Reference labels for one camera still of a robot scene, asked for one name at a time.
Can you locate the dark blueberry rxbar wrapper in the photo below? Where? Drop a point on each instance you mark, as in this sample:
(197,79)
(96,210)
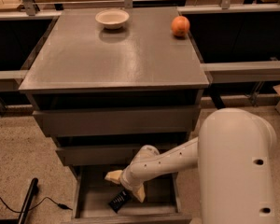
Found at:
(118,201)

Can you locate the grey open bottom drawer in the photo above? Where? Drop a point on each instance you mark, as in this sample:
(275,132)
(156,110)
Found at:
(91,204)

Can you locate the grey middle drawer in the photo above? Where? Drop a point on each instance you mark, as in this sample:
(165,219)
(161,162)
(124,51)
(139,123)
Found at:
(97,155)

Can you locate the black pole on floor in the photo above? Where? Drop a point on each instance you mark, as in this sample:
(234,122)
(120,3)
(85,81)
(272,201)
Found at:
(32,191)

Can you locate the white paper bowl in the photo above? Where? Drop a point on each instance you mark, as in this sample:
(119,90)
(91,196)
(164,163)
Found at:
(112,19)

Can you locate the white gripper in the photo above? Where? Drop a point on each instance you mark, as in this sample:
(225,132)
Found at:
(128,178)

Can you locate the grey top drawer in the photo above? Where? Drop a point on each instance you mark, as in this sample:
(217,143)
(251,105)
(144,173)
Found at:
(115,121)

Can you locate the grey drawer cabinet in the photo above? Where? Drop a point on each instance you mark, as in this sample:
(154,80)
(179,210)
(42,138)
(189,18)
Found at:
(102,94)

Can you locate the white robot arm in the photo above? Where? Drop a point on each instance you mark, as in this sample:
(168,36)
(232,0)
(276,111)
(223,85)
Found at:
(232,155)

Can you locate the grey metal rail frame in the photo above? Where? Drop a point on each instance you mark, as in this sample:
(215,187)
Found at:
(245,69)

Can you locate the orange fruit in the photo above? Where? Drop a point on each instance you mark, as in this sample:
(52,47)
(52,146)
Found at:
(180,26)

